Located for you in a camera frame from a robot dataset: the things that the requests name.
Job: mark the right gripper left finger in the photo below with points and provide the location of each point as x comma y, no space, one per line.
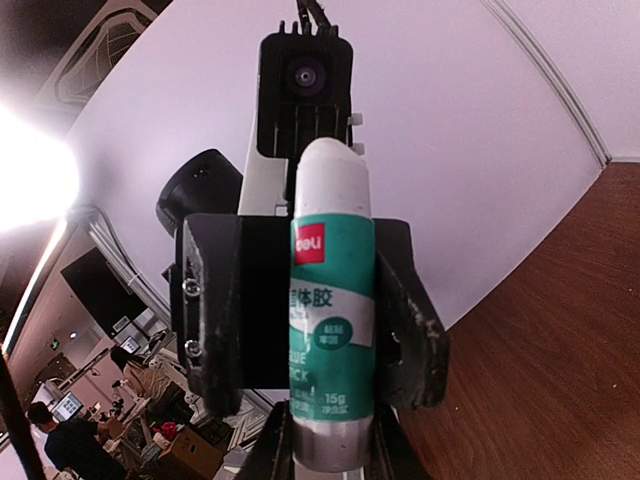
271,456

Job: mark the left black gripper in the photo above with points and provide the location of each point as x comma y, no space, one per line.
229,309

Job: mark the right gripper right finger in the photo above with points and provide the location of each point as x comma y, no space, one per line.
391,454

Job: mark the green white glue stick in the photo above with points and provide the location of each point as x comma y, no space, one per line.
332,309

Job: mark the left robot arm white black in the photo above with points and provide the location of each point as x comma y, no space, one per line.
206,184

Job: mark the cardboard box in background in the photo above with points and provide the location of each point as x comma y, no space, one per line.
189,456

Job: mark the seated person in background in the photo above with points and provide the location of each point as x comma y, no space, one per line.
146,382

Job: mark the person in dark shirt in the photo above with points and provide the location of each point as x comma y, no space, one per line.
76,445

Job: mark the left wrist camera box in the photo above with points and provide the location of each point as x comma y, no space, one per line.
303,93

